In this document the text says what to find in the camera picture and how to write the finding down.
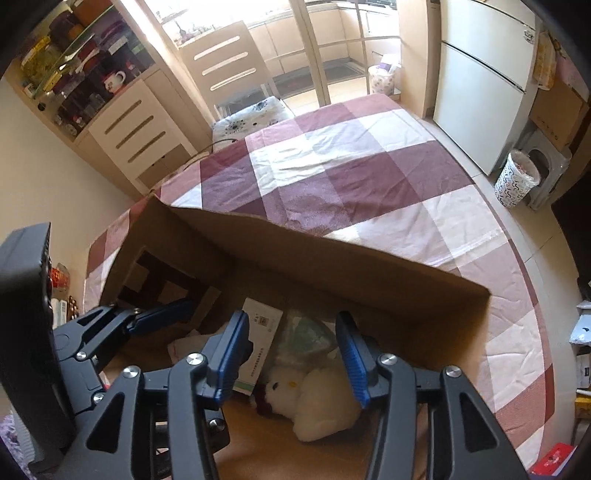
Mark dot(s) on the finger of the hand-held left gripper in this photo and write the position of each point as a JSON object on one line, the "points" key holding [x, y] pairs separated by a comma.
{"points": [[161, 314], [219, 431]]}

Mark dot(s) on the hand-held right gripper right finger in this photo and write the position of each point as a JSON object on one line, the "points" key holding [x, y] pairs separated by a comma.
{"points": [[358, 364]]}

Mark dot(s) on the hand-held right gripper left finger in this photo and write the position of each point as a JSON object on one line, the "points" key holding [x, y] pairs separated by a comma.
{"points": [[228, 360]]}

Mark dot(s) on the white plush toy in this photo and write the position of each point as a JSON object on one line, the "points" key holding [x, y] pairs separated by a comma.
{"points": [[323, 406]]}

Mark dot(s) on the brown cardboard box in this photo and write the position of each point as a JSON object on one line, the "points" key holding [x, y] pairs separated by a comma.
{"points": [[323, 272]]}

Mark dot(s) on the person's left forearm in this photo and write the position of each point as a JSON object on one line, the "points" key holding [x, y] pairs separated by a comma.
{"points": [[11, 438]]}

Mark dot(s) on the white padded packet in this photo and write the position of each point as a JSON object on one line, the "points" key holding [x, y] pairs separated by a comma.
{"points": [[184, 346]]}

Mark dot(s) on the white green medicine carton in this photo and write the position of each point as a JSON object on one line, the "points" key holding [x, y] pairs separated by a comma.
{"points": [[261, 332]]}

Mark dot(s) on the red patterned packet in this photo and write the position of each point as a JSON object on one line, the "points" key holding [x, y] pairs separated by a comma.
{"points": [[60, 279]]}

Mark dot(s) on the clear bag greenish contents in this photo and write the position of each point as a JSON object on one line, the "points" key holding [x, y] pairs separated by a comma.
{"points": [[304, 337]]}

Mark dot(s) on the cream display cabinet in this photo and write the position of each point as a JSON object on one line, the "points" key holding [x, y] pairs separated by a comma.
{"points": [[138, 129]]}

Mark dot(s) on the floral seat cushion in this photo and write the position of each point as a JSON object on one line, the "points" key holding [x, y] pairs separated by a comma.
{"points": [[251, 117]]}

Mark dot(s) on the red patterned carton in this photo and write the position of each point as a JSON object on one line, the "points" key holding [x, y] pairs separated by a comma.
{"points": [[554, 459]]}

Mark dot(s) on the pile of parcels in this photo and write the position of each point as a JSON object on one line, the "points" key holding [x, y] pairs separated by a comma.
{"points": [[582, 350]]}

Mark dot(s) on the white mug red print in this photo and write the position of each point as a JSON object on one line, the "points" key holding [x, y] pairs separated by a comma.
{"points": [[113, 82]]}

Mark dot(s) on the black squiggle waste bin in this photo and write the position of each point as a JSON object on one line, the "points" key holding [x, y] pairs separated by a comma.
{"points": [[515, 182]]}

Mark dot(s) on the black flat screen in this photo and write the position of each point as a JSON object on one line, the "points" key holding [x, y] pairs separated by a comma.
{"points": [[577, 230]]}

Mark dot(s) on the cream wooden chair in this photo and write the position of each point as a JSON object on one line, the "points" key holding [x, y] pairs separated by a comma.
{"points": [[231, 60]]}

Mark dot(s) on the row of storage jars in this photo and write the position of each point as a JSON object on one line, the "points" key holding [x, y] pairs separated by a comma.
{"points": [[69, 60]]}

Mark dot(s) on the grey plastic stool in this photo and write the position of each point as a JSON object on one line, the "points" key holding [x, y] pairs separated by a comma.
{"points": [[551, 170]]}

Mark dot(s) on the floral waste bin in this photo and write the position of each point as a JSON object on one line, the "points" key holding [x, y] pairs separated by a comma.
{"points": [[383, 82]]}

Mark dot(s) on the dark kitchen doormat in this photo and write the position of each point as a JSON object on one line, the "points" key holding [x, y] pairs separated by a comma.
{"points": [[341, 74]]}

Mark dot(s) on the white refrigerator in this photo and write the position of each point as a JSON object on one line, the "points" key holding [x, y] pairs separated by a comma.
{"points": [[480, 92]]}

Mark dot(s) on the kitchen base cabinets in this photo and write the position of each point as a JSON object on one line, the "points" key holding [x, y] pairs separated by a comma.
{"points": [[286, 41]]}

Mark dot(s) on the glass sliding door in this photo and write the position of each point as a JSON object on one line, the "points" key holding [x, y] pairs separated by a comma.
{"points": [[318, 55]]}

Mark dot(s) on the flat cardboard carton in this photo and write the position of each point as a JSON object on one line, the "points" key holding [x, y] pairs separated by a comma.
{"points": [[558, 115]]}

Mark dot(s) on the yellow hanging bag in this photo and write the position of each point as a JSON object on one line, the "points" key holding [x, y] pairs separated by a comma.
{"points": [[545, 62]]}

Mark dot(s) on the pink hanging bag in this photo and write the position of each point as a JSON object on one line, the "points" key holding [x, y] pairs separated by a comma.
{"points": [[568, 74]]}

